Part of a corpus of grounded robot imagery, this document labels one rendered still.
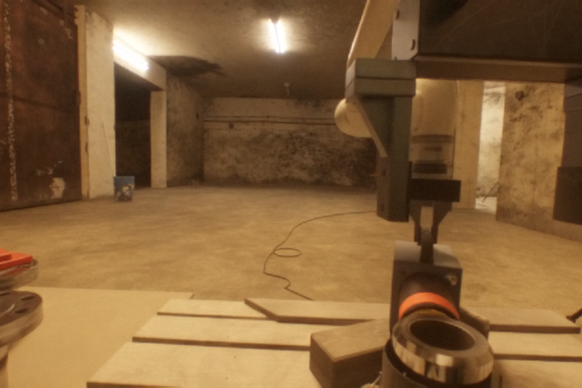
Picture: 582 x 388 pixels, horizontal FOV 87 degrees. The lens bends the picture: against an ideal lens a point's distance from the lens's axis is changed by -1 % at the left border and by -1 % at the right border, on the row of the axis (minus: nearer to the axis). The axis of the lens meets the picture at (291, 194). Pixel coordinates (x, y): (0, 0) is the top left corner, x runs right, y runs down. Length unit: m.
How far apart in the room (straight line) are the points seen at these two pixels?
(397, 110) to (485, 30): 0.07
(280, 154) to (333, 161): 1.84
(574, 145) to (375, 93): 0.15
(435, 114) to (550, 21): 0.51
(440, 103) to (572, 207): 0.51
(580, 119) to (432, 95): 0.49
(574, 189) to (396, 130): 0.14
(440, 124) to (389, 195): 0.56
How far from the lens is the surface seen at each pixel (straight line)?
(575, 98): 0.30
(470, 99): 5.95
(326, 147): 10.85
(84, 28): 6.09
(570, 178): 0.29
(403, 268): 0.73
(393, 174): 0.21
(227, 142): 11.16
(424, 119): 0.76
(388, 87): 0.21
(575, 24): 0.27
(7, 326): 0.91
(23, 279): 1.28
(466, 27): 0.23
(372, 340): 0.74
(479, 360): 0.43
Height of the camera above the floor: 0.59
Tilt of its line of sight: 5 degrees down
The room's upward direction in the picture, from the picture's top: 1 degrees clockwise
